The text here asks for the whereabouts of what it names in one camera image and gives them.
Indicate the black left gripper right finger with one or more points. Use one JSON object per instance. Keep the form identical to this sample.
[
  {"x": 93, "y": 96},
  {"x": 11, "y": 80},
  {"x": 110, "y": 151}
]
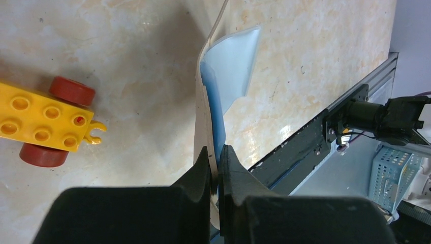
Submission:
[{"x": 252, "y": 213}]

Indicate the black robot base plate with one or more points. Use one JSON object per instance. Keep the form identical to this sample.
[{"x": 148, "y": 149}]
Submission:
[{"x": 289, "y": 164}]

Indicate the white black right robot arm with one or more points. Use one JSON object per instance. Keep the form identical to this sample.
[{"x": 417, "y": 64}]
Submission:
[{"x": 396, "y": 123}]

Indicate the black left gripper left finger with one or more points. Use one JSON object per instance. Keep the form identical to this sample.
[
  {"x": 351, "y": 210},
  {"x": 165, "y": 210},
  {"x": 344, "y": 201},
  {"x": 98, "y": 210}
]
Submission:
[{"x": 179, "y": 213}]

